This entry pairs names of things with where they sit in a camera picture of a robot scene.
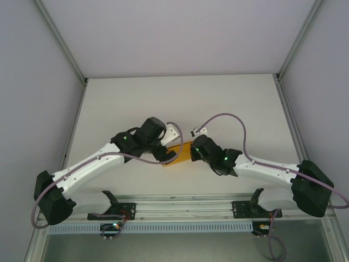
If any aluminium frame post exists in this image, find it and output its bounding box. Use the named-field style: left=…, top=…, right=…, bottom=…
left=34, top=0, right=88, bottom=86
left=274, top=0, right=327, bottom=82

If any yellow cardboard box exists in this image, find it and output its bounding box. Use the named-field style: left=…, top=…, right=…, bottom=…
left=163, top=141, right=195, bottom=167

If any black connector board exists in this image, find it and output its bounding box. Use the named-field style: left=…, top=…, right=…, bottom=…
left=100, top=222, right=123, bottom=233
left=252, top=221, right=273, bottom=236

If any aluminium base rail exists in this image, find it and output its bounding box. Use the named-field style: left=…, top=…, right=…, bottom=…
left=38, top=192, right=336, bottom=222

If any light blue slotted cable duct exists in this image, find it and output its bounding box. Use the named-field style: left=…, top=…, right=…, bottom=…
left=48, top=221, right=253, bottom=234

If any aluminium frame leg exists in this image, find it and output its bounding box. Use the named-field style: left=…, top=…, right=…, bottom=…
left=321, top=215, right=349, bottom=262
left=23, top=225, right=50, bottom=262

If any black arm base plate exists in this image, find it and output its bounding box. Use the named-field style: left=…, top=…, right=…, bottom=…
left=87, top=201, right=137, bottom=221
left=231, top=200, right=283, bottom=219

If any aluminium table side rail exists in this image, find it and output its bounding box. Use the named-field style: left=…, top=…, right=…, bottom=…
left=62, top=79, right=88, bottom=170
left=275, top=79, right=311, bottom=164

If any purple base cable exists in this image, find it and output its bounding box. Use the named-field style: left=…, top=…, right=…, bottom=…
left=256, top=209, right=287, bottom=260
left=101, top=209, right=130, bottom=241

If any grey metal tray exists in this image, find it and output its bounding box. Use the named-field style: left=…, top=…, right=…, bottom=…
left=40, top=231, right=328, bottom=262

